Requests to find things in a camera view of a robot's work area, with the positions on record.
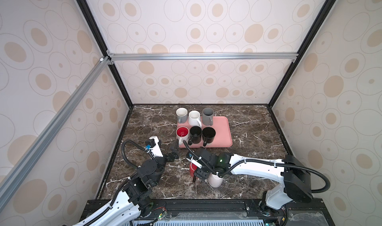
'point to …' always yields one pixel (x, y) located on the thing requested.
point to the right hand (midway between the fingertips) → (199, 166)
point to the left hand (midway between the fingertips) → (174, 139)
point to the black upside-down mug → (195, 135)
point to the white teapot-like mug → (194, 118)
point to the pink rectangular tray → (222, 126)
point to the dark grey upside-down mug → (207, 116)
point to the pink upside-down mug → (215, 180)
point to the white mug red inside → (182, 134)
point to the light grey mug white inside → (181, 113)
